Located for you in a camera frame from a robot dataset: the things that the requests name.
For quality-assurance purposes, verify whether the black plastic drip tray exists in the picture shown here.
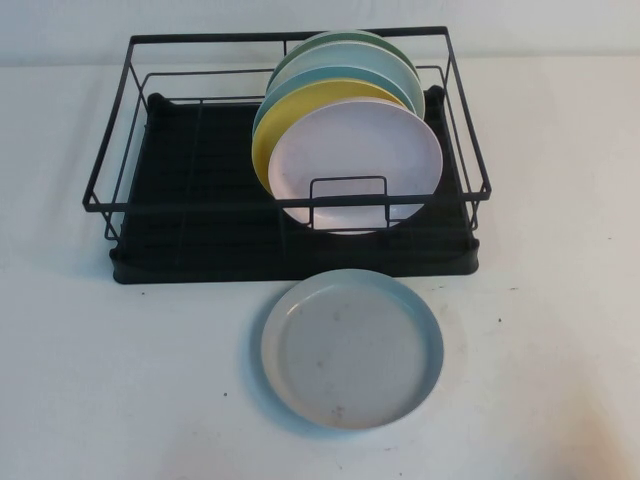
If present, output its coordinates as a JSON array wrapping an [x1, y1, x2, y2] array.
[[110, 85, 481, 285]]

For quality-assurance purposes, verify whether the light blue scuffed plate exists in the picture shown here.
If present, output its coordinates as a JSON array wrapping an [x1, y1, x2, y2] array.
[[259, 267, 446, 430]]

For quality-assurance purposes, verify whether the pink plate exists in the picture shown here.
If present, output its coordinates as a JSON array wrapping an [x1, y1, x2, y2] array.
[[266, 103, 444, 237]]

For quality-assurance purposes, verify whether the teal blue plate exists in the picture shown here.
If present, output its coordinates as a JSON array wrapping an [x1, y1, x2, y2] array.
[[252, 67, 419, 136]]

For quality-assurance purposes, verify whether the pale blue plate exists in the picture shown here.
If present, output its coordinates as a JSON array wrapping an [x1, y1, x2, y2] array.
[[265, 42, 427, 121]]

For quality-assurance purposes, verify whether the yellow plate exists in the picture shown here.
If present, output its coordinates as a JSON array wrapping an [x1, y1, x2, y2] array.
[[250, 81, 409, 197]]

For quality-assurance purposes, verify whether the black wire dish rack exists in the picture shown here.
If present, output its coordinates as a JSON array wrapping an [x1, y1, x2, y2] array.
[[78, 26, 494, 246]]

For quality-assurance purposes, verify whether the green plate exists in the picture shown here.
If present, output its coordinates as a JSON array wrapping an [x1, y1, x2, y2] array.
[[287, 30, 420, 76]]

